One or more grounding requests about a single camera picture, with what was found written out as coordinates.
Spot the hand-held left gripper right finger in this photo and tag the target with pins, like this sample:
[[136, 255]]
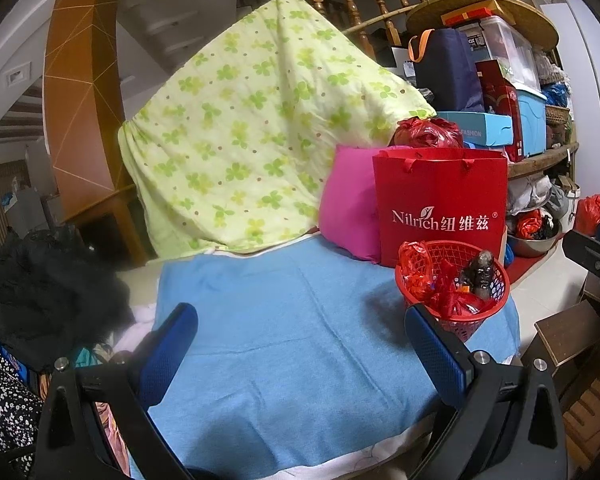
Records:
[[432, 352]]

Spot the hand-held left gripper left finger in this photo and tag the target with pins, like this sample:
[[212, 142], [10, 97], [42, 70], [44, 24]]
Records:
[[172, 342]]

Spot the red plastic basket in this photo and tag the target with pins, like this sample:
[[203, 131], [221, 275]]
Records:
[[475, 325]]

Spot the red mesh bag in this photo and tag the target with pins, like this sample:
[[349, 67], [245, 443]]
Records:
[[455, 305]]

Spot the dark plastic bag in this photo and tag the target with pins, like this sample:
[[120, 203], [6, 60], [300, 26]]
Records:
[[480, 272]]

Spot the large red plastic bag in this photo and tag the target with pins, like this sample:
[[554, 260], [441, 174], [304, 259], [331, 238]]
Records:
[[587, 212]]

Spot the white bed sheet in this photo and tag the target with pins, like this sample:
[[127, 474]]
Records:
[[135, 327]]

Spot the metal bowl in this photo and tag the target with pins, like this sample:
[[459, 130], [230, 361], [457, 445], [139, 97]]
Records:
[[530, 245]]

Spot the red plastic bag in bowl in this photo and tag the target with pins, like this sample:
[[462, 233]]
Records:
[[530, 222]]

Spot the wooden stool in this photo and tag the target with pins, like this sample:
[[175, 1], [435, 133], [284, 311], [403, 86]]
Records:
[[570, 330]]

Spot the teal cloth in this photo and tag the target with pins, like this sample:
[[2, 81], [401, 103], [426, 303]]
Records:
[[85, 357]]

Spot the round wooden table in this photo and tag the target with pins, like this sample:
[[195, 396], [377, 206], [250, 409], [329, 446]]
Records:
[[540, 157]]

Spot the blue blanket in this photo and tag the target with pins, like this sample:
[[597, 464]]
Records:
[[280, 335]]

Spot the pink striped cloth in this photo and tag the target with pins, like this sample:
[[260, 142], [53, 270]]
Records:
[[112, 435]]

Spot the black clothes pile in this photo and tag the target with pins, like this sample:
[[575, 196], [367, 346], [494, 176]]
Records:
[[45, 290]]

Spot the red paper bag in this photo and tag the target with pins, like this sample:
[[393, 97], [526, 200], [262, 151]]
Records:
[[440, 190]]

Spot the teal cardboard box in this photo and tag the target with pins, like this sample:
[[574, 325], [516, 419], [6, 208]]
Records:
[[480, 127]]

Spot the red gift box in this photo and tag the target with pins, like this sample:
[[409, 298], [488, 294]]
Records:
[[500, 100]]

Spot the pink pillow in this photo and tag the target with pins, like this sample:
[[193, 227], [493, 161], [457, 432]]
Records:
[[350, 200]]

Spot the black white floral cloth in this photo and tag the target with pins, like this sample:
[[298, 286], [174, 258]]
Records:
[[5, 400]]

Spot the knotted red plastic bag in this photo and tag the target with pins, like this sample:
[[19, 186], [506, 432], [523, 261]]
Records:
[[425, 132]]

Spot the clear storage box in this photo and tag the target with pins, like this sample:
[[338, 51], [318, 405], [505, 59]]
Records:
[[510, 45]]

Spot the green floral quilt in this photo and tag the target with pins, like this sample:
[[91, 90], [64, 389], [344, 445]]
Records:
[[255, 125]]

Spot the round woven tray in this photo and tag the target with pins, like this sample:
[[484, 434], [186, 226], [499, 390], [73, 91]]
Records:
[[525, 15]]

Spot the orange wooden column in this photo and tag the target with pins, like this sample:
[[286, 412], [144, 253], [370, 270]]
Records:
[[80, 110]]

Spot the flat red box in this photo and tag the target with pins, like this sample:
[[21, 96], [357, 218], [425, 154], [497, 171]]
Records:
[[467, 14]]

